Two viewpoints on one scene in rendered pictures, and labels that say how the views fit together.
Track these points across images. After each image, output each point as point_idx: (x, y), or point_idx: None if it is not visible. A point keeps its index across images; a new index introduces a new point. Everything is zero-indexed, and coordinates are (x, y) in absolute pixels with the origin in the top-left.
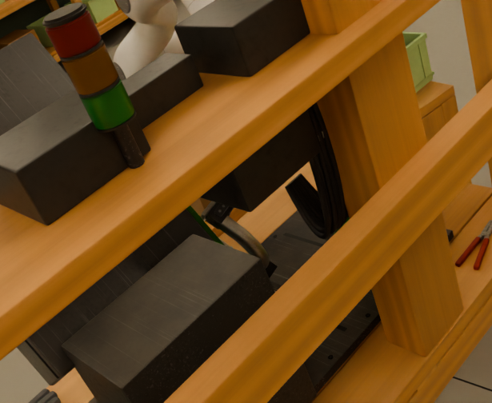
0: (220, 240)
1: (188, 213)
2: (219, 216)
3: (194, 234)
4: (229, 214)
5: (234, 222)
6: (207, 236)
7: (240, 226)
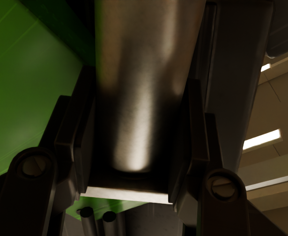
0: (29, 10)
1: (248, 125)
2: (210, 113)
3: (279, 55)
4: (74, 137)
5: (187, 62)
6: (269, 36)
7: (194, 16)
